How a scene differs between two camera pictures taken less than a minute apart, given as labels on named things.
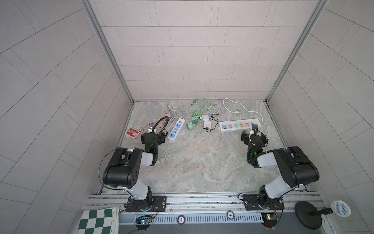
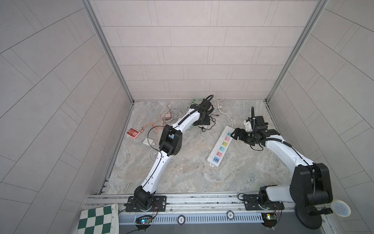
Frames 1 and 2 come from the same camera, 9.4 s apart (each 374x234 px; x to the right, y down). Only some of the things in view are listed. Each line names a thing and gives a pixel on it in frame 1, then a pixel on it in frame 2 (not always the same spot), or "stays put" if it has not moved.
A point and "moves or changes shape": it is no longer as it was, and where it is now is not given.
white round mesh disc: x=340 y=208 stays put
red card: x=132 y=132 stays put
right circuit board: x=270 y=220 stays put
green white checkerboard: x=103 y=221 stays put
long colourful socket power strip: x=230 y=126 moves or changes shape
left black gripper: x=160 y=139 -> x=206 y=120
